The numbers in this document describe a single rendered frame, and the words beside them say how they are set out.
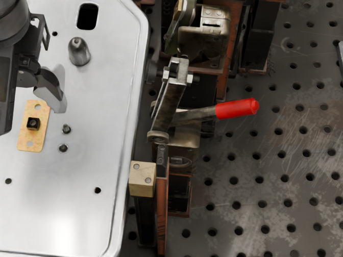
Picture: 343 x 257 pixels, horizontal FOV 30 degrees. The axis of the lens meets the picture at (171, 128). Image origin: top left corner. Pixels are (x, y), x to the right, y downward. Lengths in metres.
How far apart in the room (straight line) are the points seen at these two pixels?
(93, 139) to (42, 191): 0.11
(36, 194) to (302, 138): 0.59
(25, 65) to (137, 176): 0.21
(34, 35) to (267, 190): 0.61
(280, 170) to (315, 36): 0.32
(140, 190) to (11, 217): 0.19
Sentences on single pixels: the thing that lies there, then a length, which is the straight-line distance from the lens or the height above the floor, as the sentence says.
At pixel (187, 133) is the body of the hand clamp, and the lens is 0.90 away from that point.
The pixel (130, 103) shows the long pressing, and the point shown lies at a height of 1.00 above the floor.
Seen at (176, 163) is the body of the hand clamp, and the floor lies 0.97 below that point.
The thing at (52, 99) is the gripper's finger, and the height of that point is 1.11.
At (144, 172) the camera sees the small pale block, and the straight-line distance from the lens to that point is 0.87.
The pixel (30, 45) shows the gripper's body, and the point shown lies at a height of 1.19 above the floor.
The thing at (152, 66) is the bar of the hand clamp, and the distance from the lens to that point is 0.76.
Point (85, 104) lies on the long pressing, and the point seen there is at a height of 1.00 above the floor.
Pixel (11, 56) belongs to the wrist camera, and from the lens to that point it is 0.77.
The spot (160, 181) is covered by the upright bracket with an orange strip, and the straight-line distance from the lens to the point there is 0.78.
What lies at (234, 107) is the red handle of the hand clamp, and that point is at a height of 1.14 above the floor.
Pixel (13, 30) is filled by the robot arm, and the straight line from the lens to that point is 0.74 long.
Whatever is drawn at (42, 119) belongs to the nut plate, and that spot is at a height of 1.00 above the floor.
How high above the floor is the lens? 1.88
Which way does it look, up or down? 66 degrees down
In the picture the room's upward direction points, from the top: 2 degrees clockwise
